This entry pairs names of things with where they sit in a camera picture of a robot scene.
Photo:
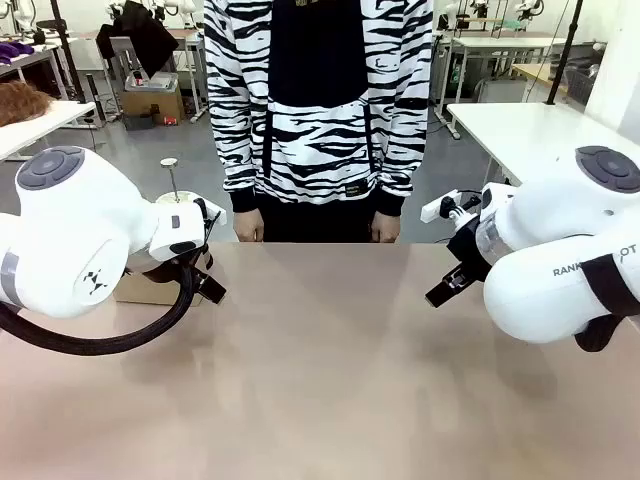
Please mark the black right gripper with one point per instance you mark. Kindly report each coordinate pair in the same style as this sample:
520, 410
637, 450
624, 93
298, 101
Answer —
467, 245

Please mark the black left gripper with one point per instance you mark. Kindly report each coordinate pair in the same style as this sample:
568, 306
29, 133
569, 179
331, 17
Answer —
200, 260

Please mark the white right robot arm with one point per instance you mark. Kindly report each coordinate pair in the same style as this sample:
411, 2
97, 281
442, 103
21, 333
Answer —
540, 240

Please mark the person right forearm zebra sleeve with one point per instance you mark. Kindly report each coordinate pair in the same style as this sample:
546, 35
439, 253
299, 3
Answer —
235, 150

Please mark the person left forearm zebra sleeve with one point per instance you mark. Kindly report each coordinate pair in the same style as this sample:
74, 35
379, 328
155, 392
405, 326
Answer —
405, 150

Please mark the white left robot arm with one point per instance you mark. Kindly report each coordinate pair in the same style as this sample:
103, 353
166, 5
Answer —
65, 225

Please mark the brown cardboard carrier box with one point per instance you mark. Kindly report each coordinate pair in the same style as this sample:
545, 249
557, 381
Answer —
145, 292

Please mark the person right hand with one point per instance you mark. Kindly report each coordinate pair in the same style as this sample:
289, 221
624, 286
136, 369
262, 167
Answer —
248, 227

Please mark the person left hand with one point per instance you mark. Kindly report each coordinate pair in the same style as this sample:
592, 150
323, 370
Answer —
385, 230

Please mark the silver disc on rod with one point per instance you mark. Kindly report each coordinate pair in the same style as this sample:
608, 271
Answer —
169, 161

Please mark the person torso zebra hoodie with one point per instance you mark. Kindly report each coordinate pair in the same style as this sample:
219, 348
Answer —
320, 150

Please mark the large white empty table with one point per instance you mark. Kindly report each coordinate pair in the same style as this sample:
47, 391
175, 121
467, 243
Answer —
525, 130

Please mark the brown cardboard storage box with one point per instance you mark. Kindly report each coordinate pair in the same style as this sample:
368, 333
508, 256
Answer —
150, 107

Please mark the white table with wig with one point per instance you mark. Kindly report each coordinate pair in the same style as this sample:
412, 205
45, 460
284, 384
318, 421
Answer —
45, 125

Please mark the light wooden table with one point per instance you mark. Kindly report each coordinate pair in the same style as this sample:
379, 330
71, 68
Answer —
532, 72

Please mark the long white workbench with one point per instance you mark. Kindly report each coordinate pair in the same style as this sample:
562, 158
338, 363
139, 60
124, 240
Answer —
500, 42

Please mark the black hanging cloth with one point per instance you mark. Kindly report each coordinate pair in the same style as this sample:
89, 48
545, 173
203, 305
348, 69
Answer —
135, 35

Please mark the brown hair wig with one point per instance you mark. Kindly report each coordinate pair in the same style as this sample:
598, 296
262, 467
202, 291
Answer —
20, 102

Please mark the black stand pole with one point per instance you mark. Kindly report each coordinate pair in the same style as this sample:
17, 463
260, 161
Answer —
70, 55
565, 50

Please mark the purple cloth pile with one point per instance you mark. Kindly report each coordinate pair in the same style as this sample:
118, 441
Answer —
15, 50

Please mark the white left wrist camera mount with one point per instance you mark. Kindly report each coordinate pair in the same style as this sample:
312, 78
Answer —
215, 215

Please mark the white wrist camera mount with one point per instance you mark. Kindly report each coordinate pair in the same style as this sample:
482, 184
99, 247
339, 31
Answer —
432, 210
215, 215

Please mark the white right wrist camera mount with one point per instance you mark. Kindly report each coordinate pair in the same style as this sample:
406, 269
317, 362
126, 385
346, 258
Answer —
432, 210

